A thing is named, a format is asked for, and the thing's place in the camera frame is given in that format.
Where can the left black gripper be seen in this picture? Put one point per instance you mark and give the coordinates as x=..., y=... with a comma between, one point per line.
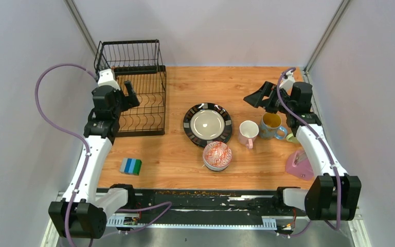
x=129, y=101

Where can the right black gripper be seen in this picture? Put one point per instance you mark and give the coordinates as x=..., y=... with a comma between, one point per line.
x=268, y=89

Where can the blue butterfly mug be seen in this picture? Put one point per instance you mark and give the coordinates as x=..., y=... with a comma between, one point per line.
x=271, y=127

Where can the pink ceramic mug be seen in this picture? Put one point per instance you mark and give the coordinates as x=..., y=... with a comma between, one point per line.
x=248, y=132

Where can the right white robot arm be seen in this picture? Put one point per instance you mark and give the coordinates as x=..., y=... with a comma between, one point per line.
x=323, y=170

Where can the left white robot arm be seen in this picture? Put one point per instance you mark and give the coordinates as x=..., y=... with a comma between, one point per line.
x=88, y=170

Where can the light green mug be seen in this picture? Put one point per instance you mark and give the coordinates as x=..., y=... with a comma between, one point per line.
x=292, y=138

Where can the black rimmed white plate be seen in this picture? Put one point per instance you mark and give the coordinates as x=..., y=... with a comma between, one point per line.
x=207, y=122

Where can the blue green striped sponge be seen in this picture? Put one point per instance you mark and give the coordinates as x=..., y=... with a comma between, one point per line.
x=130, y=166

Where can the red patterned white bowl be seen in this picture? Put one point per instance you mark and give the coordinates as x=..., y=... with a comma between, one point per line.
x=217, y=156

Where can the pink box with mirror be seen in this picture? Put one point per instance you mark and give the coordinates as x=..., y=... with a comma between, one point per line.
x=299, y=165

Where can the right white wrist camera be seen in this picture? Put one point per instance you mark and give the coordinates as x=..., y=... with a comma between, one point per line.
x=287, y=81

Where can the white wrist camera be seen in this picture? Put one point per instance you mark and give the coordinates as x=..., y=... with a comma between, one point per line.
x=287, y=81
x=107, y=77

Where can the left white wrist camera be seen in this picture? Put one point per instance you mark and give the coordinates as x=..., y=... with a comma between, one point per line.
x=107, y=77

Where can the black wire dish rack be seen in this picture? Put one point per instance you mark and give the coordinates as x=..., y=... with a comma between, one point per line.
x=141, y=63

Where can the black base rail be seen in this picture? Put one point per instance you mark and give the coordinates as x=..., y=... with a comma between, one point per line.
x=130, y=210

